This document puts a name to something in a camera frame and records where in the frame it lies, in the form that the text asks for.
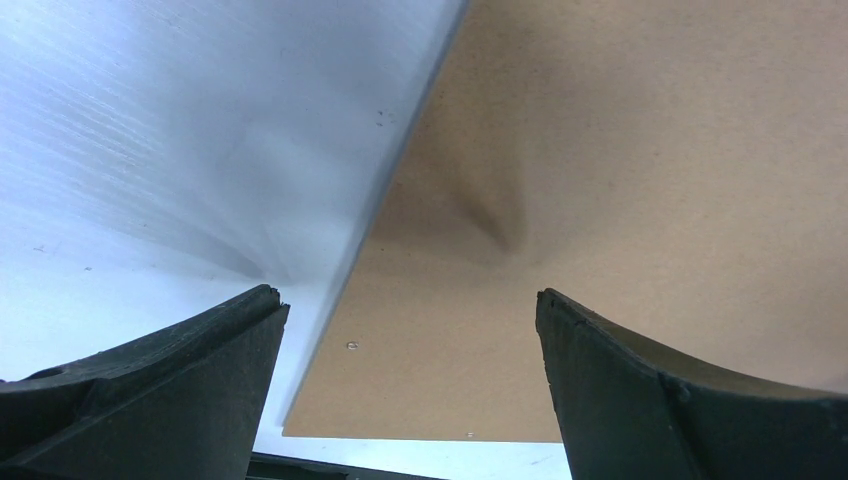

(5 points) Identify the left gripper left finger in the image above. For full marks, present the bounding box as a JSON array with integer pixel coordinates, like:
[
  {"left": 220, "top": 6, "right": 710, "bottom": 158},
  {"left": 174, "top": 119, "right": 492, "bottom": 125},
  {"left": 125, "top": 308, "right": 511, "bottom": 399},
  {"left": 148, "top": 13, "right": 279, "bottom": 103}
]
[{"left": 1, "top": 285, "right": 289, "bottom": 479}]

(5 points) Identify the brown backing board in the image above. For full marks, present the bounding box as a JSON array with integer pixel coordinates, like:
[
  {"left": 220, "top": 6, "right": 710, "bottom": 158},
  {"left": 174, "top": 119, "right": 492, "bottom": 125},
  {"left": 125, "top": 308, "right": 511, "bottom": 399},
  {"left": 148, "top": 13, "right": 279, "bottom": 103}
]
[{"left": 283, "top": 1, "right": 847, "bottom": 442}]

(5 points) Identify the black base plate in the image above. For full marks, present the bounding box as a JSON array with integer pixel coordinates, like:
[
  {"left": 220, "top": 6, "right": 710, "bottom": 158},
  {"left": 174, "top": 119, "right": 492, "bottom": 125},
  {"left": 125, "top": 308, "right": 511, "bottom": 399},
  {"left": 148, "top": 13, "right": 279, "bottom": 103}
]
[{"left": 245, "top": 452, "right": 432, "bottom": 480}]

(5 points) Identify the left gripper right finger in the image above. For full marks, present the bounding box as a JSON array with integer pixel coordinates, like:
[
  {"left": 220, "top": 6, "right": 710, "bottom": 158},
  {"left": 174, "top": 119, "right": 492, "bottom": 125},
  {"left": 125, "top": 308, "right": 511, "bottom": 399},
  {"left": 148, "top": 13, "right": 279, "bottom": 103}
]
[{"left": 535, "top": 289, "right": 847, "bottom": 479}]

